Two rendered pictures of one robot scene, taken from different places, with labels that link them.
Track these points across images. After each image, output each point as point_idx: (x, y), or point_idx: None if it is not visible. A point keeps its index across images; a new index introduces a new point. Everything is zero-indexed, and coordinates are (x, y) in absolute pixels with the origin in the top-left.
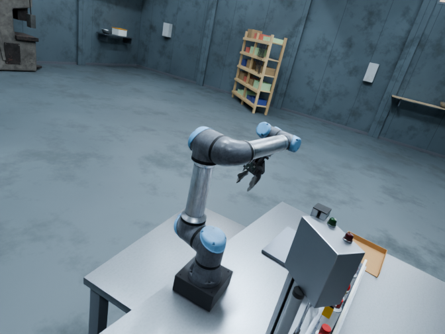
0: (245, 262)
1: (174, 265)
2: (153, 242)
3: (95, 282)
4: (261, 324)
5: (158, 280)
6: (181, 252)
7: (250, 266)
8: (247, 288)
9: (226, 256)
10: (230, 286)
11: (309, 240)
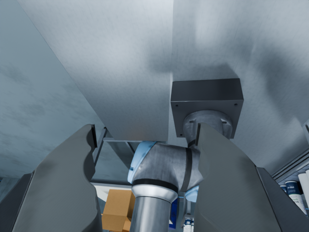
0: (255, 3)
1: (151, 96)
2: (96, 85)
3: (125, 139)
4: (307, 101)
5: (158, 118)
6: (135, 74)
7: (273, 8)
8: (276, 66)
9: (204, 26)
10: (242, 80)
11: None
